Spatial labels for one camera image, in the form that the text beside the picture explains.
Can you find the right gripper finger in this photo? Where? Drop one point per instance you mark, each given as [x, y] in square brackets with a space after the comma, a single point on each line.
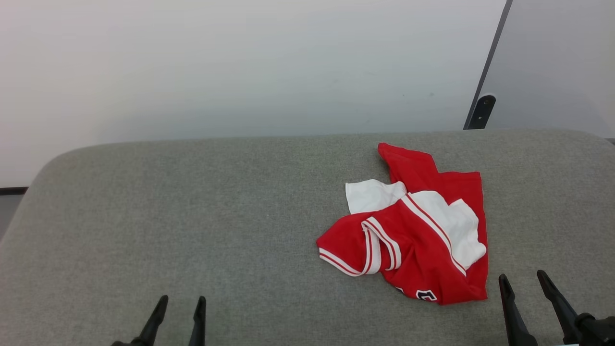
[514, 312]
[559, 305]

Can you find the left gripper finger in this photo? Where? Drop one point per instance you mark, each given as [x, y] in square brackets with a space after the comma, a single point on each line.
[156, 319]
[198, 322]

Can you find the red and white jersey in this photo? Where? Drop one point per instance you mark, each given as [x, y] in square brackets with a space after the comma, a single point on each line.
[423, 240]

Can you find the grey fabric sofa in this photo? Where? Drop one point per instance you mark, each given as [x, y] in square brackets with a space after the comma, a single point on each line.
[192, 216]

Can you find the black baseboard strip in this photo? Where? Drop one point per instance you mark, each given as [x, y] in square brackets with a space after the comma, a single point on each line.
[12, 191]

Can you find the grey partition panel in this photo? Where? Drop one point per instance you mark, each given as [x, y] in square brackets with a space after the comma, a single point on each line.
[557, 62]

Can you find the dark partition edge strip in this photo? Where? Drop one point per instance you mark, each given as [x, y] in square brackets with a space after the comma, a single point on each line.
[492, 43]

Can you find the black rounded bracket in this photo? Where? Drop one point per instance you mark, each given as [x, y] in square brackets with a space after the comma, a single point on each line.
[481, 113]

